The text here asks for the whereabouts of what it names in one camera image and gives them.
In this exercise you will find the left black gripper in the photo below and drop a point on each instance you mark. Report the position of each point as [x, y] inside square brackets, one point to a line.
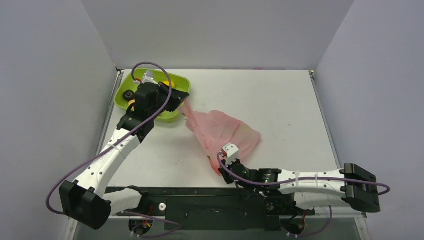
[176, 98]

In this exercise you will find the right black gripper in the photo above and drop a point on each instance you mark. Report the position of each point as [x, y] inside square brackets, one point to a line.
[226, 174]

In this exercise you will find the pink plastic bag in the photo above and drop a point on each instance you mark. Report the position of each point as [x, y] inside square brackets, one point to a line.
[215, 129]

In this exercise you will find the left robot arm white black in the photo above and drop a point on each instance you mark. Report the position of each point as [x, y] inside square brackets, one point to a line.
[85, 199]

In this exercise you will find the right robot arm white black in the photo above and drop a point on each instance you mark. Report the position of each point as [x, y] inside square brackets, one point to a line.
[351, 186]

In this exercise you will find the yellow fake mango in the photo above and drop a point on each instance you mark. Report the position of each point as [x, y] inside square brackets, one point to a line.
[170, 84]

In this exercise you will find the yellow fake lemon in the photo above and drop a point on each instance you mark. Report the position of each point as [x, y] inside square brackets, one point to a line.
[131, 104]

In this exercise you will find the dark fake mangosteen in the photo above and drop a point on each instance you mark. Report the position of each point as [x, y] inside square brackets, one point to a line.
[128, 95]

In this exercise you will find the green plastic tray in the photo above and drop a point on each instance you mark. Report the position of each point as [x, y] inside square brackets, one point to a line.
[179, 83]

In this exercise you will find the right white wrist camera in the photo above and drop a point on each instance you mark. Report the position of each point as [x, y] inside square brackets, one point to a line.
[230, 152]

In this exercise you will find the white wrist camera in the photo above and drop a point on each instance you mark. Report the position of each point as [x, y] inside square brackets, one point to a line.
[230, 152]
[148, 78]

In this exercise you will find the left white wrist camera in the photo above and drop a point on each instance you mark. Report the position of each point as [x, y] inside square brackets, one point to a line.
[148, 78]

